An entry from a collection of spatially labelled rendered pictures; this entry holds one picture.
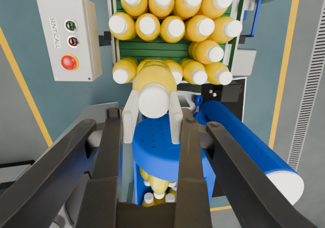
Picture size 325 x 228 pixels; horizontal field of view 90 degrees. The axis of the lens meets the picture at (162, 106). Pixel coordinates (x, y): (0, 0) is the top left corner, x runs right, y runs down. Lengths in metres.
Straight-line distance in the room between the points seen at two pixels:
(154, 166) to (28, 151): 2.02
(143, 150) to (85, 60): 0.28
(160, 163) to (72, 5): 0.43
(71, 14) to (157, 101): 0.35
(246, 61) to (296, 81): 1.40
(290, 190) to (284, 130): 1.41
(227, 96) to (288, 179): 0.50
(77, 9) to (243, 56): 0.61
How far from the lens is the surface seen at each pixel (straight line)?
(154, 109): 0.20
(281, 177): 0.94
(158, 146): 0.46
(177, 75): 0.45
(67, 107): 1.87
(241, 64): 0.79
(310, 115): 2.47
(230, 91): 0.63
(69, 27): 0.47
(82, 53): 0.48
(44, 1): 0.51
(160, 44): 0.65
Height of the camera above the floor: 1.54
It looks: 67 degrees down
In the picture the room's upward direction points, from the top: 171 degrees clockwise
